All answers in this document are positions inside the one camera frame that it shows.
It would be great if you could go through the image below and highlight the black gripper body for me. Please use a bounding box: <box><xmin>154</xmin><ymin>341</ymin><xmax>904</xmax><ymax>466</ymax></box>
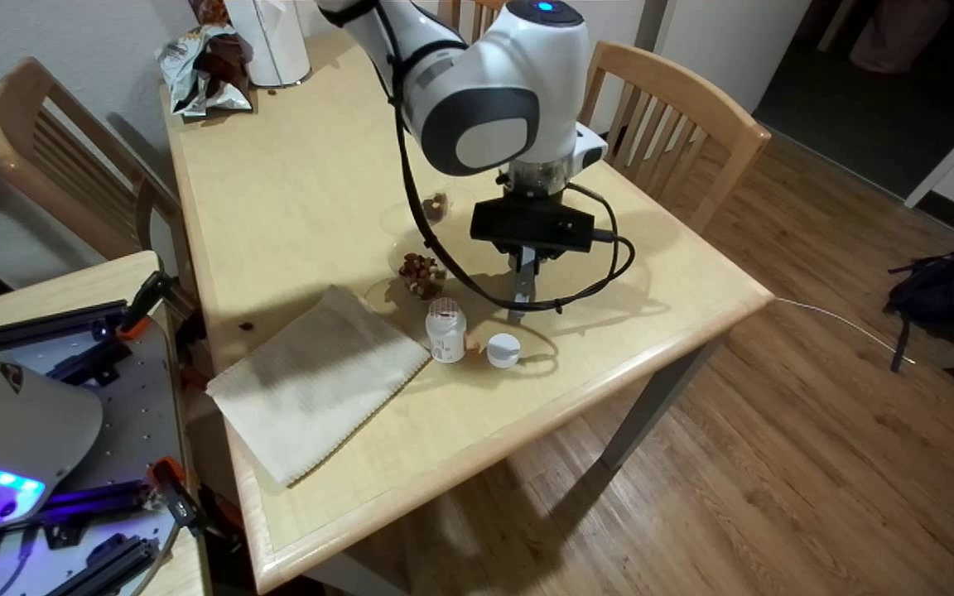
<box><xmin>505</xmin><ymin>244</ymin><xmax>554</xmax><ymax>274</ymax></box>

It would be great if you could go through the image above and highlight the grey measuring spoon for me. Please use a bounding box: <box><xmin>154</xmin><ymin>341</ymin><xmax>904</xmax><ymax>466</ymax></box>
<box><xmin>505</xmin><ymin>288</ymin><xmax>548</xmax><ymax>325</ymax></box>

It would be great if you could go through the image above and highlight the white bottle cap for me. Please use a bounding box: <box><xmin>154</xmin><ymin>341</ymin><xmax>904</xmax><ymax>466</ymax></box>
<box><xmin>485</xmin><ymin>331</ymin><xmax>525</xmax><ymax>371</ymax></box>

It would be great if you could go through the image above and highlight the clear plastic bottle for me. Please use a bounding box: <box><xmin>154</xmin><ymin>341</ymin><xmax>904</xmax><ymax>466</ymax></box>
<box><xmin>422</xmin><ymin>296</ymin><xmax>470</xmax><ymax>371</ymax></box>

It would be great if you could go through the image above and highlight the large brown pine cone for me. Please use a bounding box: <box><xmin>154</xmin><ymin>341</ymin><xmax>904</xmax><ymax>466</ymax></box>
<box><xmin>394</xmin><ymin>250</ymin><xmax>451</xmax><ymax>300</ymax></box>

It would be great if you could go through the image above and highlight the grey metal table leg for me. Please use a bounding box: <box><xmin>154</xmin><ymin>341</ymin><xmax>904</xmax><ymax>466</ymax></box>
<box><xmin>548</xmin><ymin>335</ymin><xmax>724</xmax><ymax>548</ymax></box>

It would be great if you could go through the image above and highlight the beige folded cloth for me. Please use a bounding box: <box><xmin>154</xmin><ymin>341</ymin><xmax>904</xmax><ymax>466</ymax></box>
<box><xmin>201</xmin><ymin>280</ymin><xmax>433</xmax><ymax>489</ymax></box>

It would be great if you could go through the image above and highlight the white paper towel roll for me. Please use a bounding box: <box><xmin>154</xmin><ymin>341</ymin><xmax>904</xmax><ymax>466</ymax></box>
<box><xmin>224</xmin><ymin>0</ymin><xmax>314</xmax><ymax>91</ymax></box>

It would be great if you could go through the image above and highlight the black orange bar clamp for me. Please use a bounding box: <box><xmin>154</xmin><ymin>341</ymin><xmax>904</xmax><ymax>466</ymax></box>
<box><xmin>118</xmin><ymin>269</ymin><xmax>191</xmax><ymax>338</ymax></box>
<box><xmin>147</xmin><ymin>458</ymin><xmax>238</xmax><ymax>548</ymax></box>

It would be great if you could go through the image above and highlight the crumpled silver snack bag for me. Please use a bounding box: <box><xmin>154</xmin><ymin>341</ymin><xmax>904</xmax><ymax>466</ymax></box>
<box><xmin>157</xmin><ymin>23</ymin><xmax>262</xmax><ymax>124</ymax></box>

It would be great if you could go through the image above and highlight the black floor bag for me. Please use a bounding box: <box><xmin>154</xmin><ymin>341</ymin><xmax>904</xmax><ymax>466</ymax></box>
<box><xmin>885</xmin><ymin>238</ymin><xmax>954</xmax><ymax>374</ymax></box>

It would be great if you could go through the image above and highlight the wooden side table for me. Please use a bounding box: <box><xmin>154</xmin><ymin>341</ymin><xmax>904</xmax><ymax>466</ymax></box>
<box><xmin>0</xmin><ymin>250</ymin><xmax>216</xmax><ymax>596</ymax></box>

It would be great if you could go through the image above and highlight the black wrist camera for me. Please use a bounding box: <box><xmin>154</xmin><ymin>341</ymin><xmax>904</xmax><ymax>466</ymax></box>
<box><xmin>469</xmin><ymin>192</ymin><xmax>600</xmax><ymax>258</ymax></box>

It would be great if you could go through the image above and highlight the black camera cable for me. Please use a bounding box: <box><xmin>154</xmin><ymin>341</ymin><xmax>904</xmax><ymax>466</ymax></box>
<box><xmin>389</xmin><ymin>60</ymin><xmax>641</xmax><ymax>315</ymax></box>

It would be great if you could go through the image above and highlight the thin white floor cable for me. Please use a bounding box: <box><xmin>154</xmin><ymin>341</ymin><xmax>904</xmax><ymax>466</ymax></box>
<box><xmin>773</xmin><ymin>296</ymin><xmax>921</xmax><ymax>371</ymax></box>

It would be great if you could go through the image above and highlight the grey perforated mount plate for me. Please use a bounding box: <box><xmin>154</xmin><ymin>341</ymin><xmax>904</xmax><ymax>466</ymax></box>
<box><xmin>0</xmin><ymin>318</ymin><xmax>189</xmax><ymax>596</ymax></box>

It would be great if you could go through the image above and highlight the black metal rail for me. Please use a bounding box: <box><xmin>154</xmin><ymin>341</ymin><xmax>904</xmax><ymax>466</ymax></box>
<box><xmin>44</xmin><ymin>533</ymin><xmax>163</xmax><ymax>596</ymax></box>
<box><xmin>0</xmin><ymin>300</ymin><xmax>133</xmax><ymax>353</ymax></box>

